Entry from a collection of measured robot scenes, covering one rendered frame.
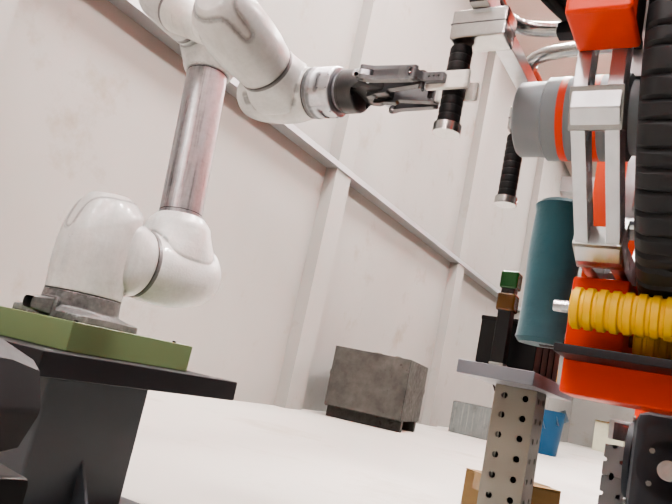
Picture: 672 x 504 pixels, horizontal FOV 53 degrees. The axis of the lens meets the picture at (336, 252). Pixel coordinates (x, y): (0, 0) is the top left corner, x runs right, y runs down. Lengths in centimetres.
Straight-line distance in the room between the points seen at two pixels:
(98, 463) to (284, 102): 77
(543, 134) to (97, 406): 95
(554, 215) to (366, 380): 537
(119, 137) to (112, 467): 355
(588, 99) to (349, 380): 578
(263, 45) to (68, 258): 59
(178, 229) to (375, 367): 508
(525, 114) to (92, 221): 84
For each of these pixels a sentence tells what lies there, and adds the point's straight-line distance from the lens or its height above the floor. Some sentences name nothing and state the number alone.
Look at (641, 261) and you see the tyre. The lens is 93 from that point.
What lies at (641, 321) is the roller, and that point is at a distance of 94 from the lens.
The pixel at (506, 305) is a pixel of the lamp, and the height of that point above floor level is 58.
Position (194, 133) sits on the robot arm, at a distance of 163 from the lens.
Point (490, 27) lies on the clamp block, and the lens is 110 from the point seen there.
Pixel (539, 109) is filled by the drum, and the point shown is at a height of 84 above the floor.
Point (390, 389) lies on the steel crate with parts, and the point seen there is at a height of 37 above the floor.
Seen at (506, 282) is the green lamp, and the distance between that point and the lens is 152.
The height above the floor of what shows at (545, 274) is 60.
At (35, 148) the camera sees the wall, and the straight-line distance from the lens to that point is 440.
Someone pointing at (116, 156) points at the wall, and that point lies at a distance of 477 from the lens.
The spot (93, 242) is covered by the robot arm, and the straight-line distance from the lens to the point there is 140.
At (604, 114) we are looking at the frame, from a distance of 91.
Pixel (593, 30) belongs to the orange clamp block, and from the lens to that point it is 90.
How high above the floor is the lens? 35
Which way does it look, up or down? 11 degrees up
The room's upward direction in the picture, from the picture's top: 12 degrees clockwise
